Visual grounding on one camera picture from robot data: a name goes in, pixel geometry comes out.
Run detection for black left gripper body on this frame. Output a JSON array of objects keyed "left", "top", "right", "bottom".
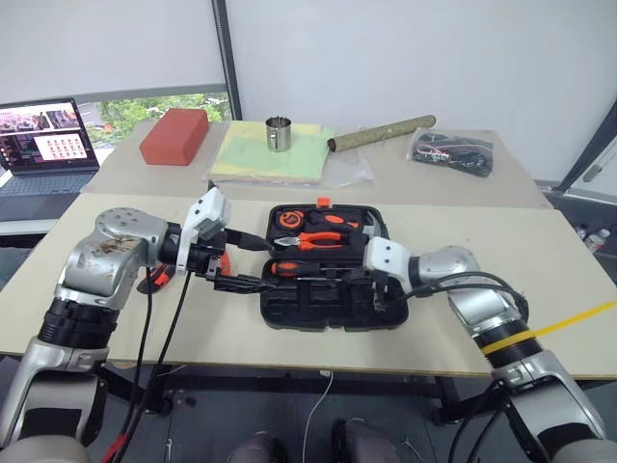
[{"left": 186, "top": 230, "right": 228, "bottom": 290}]

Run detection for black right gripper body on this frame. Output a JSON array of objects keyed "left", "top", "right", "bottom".
[{"left": 357, "top": 268, "right": 405, "bottom": 310}]

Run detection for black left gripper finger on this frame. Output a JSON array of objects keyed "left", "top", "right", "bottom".
[
  {"left": 223, "top": 229, "right": 277, "bottom": 253},
  {"left": 211, "top": 273, "right": 280, "bottom": 294}
]

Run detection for orange black loose tool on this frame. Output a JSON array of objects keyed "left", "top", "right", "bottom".
[{"left": 136, "top": 254, "right": 233, "bottom": 296}]

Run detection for black plastic tool case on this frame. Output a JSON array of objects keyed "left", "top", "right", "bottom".
[{"left": 258, "top": 196, "right": 411, "bottom": 334}]

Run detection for orange tape measure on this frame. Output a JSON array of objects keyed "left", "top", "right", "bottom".
[{"left": 277, "top": 208, "right": 306, "bottom": 231}]

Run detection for orange black screwdriver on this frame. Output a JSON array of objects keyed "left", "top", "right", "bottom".
[{"left": 268, "top": 259, "right": 361, "bottom": 280}]

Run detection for silver hammer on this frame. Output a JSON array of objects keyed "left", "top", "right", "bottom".
[{"left": 360, "top": 210, "right": 386, "bottom": 238}]

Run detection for orange black utility knife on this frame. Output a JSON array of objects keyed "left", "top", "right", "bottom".
[{"left": 322, "top": 213, "right": 363, "bottom": 232}]

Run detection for green yellow sheet stack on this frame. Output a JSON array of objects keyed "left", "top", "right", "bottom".
[{"left": 206, "top": 120, "right": 336, "bottom": 187}]

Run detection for clear plastic bag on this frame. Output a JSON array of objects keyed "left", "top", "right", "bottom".
[{"left": 323, "top": 148, "right": 376, "bottom": 190}]

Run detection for stainless steel mug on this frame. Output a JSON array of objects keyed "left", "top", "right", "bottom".
[{"left": 264, "top": 115, "right": 293, "bottom": 153}]

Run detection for red brick block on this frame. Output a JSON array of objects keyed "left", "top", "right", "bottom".
[{"left": 139, "top": 107, "right": 211, "bottom": 168}]

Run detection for dark rounded shape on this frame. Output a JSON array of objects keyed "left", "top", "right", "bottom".
[
  {"left": 332, "top": 418, "right": 402, "bottom": 463},
  {"left": 226, "top": 430, "right": 291, "bottom": 463}
]

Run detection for brown cardboard tube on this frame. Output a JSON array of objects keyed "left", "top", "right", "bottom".
[{"left": 327, "top": 114, "right": 438, "bottom": 153}]

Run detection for open laptop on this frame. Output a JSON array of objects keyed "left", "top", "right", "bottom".
[{"left": 0, "top": 97, "right": 100, "bottom": 198}]

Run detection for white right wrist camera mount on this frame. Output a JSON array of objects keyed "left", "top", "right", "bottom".
[{"left": 361, "top": 235, "right": 412, "bottom": 286}]

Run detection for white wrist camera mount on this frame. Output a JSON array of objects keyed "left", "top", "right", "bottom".
[
  {"left": 174, "top": 186, "right": 232, "bottom": 275},
  {"left": 361, "top": 235, "right": 412, "bottom": 286}
]

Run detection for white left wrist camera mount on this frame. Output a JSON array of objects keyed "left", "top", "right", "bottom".
[{"left": 174, "top": 186, "right": 232, "bottom": 275}]

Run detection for orange handled pliers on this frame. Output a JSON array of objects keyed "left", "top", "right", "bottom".
[{"left": 271, "top": 231, "right": 354, "bottom": 253}]

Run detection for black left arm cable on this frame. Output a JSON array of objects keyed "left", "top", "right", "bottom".
[
  {"left": 125, "top": 270, "right": 195, "bottom": 438},
  {"left": 102, "top": 265, "right": 156, "bottom": 463}
]

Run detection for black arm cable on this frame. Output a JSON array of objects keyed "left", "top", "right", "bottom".
[
  {"left": 384, "top": 271, "right": 531, "bottom": 334},
  {"left": 125, "top": 270, "right": 195, "bottom": 438},
  {"left": 102, "top": 265, "right": 156, "bottom": 463}
]

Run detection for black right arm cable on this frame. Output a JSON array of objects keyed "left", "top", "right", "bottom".
[{"left": 384, "top": 271, "right": 531, "bottom": 334}]

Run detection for black table frame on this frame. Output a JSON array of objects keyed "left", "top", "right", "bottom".
[{"left": 98, "top": 362, "right": 494, "bottom": 426}]

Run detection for thin white cable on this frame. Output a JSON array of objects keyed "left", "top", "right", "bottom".
[{"left": 302, "top": 369, "right": 335, "bottom": 463}]

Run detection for black cable under table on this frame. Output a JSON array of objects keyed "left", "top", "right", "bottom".
[{"left": 446, "top": 379, "right": 513, "bottom": 463}]

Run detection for bag of black cables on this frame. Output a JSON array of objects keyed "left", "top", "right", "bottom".
[{"left": 406, "top": 126, "right": 498, "bottom": 180}]

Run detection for dark window frame post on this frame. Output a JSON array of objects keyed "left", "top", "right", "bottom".
[{"left": 210, "top": 0, "right": 244, "bottom": 122}]

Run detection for yellow strap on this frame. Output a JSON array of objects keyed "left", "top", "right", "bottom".
[{"left": 481, "top": 300, "right": 617, "bottom": 357}]

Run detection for black slanted stand frame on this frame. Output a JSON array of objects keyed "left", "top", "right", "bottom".
[{"left": 552, "top": 98, "right": 617, "bottom": 197}]

